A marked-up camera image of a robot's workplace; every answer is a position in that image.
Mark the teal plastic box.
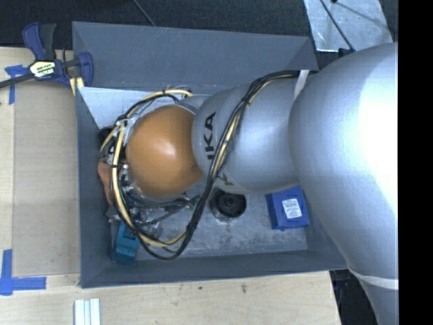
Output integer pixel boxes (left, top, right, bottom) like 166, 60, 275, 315
110, 221, 141, 265

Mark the black round cup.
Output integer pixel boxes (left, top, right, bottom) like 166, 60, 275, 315
209, 188, 248, 222

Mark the pale wood board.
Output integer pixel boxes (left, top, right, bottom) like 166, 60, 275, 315
12, 82, 83, 278

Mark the blue box with white label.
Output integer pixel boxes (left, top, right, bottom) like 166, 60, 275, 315
265, 186, 311, 231

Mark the grey metal bin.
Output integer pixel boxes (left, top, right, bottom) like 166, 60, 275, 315
71, 21, 350, 289

